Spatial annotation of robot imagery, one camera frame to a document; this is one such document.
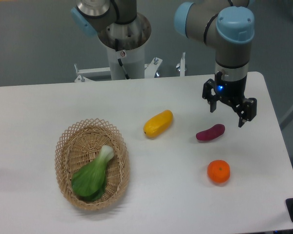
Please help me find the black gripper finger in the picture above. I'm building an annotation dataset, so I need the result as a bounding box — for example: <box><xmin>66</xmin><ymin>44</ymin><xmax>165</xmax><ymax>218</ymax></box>
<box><xmin>235</xmin><ymin>97</ymin><xmax>257</xmax><ymax>128</ymax></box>
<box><xmin>202</xmin><ymin>79</ymin><xmax>220</xmax><ymax>113</ymax></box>

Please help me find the orange tangerine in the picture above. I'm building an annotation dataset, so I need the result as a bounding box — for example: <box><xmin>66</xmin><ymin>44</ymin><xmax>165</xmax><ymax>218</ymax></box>
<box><xmin>207</xmin><ymin>160</ymin><xmax>230</xmax><ymax>183</ymax></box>

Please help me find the purple sweet potato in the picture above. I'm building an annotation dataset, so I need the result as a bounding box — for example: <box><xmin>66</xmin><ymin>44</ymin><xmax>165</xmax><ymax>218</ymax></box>
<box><xmin>196</xmin><ymin>124</ymin><xmax>226</xmax><ymax>141</ymax></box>

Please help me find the green bok choy vegetable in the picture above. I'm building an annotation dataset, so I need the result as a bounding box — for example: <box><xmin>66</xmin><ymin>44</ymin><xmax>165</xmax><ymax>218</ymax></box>
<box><xmin>71</xmin><ymin>145</ymin><xmax>114</xmax><ymax>202</ymax></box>

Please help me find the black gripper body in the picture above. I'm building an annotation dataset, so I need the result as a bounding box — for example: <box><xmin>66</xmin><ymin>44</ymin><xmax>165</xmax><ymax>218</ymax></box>
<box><xmin>212</xmin><ymin>72</ymin><xmax>247</xmax><ymax>108</ymax></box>

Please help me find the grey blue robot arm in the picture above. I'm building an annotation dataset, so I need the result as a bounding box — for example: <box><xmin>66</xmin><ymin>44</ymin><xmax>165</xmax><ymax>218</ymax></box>
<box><xmin>71</xmin><ymin>0</ymin><xmax>257</xmax><ymax>126</ymax></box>

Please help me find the white metal frame bracket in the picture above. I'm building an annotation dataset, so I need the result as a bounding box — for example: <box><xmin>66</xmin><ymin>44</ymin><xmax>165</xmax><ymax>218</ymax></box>
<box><xmin>74</xmin><ymin>52</ymin><xmax>187</xmax><ymax>82</ymax></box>

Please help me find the woven wicker basket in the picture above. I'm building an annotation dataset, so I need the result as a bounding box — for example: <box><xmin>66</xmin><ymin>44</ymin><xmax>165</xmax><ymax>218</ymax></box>
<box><xmin>55</xmin><ymin>118</ymin><xmax>130</xmax><ymax>211</ymax></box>

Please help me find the yellow mango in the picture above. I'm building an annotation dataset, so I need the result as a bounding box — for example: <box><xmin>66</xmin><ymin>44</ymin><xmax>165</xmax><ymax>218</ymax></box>
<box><xmin>143</xmin><ymin>110</ymin><xmax>173</xmax><ymax>138</ymax></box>

